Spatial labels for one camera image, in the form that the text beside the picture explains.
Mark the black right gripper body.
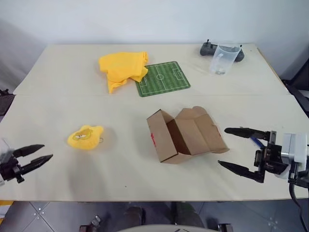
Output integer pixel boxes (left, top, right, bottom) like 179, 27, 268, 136
254, 130, 294, 174

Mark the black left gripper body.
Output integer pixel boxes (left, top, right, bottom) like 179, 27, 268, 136
0, 154, 26, 184

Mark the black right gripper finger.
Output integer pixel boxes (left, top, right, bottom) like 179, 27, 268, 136
224, 127, 271, 141
218, 159, 266, 184

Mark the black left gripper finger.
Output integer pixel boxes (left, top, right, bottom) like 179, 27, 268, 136
20, 154, 54, 175
13, 144, 45, 157

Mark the yellow plush toy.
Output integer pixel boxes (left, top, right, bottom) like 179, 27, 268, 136
67, 125, 105, 151

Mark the brown cardboard box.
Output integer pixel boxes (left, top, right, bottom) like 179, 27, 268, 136
146, 105, 230, 164

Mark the yellow white checkered item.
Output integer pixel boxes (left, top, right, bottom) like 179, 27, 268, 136
0, 200, 13, 219

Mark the dark stand beside table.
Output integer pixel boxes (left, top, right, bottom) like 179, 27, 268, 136
0, 88, 15, 117

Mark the clear plastic measuring cup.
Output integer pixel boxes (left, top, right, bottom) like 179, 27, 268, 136
209, 43, 241, 75

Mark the pale robot torso edge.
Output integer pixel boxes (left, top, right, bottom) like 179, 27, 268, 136
130, 224, 208, 232

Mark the gray remote controller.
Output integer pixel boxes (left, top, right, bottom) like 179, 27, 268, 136
199, 38, 245, 62

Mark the green soccer field mat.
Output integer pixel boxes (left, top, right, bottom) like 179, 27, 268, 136
135, 61, 191, 98

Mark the yellow cloth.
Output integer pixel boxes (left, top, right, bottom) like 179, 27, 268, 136
98, 51, 149, 94

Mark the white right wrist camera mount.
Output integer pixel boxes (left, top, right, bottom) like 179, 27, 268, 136
275, 132, 309, 180

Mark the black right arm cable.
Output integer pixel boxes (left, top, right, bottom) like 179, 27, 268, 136
288, 161, 309, 232

